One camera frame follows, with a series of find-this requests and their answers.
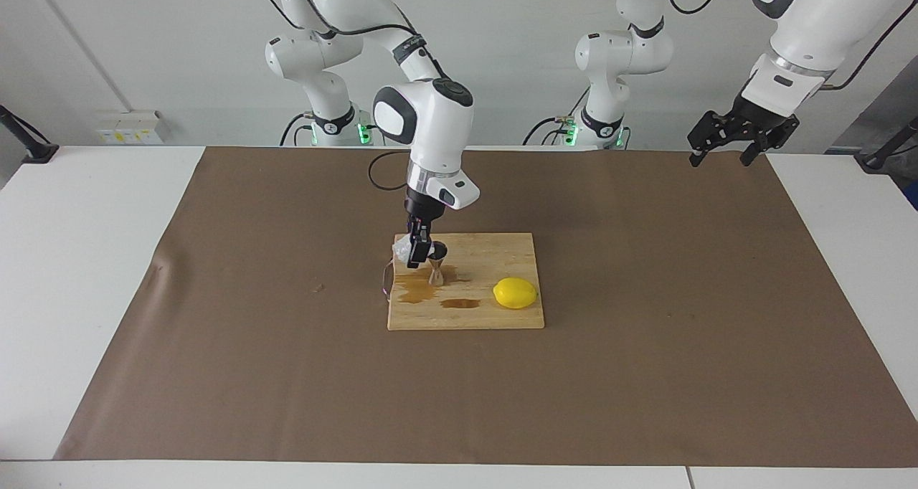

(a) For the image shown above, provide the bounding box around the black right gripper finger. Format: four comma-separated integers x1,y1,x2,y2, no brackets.
407,218,432,270

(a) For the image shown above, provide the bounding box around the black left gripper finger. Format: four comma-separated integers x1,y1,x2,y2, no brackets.
687,111,739,168
739,120,798,167

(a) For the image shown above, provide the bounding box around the steel double jigger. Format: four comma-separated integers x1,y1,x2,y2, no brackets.
423,241,451,286

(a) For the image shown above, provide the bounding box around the wooden cutting board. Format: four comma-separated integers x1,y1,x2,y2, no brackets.
382,233,545,331

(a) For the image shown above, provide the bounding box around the yellow lemon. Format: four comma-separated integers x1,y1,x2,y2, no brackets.
493,277,538,310

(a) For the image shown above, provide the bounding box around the brown paper table mat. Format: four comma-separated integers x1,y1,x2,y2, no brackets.
54,147,918,468

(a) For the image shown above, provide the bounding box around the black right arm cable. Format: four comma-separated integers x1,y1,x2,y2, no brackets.
368,151,414,191

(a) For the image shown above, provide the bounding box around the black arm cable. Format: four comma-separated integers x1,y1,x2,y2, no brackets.
368,151,414,191
663,0,918,92

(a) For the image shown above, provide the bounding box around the black camera stand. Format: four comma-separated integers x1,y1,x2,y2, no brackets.
857,116,918,173
0,105,60,164

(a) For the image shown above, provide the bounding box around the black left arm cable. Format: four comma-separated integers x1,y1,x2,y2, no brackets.
663,0,918,92

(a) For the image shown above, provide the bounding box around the white wall socket box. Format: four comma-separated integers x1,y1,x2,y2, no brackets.
95,110,167,146

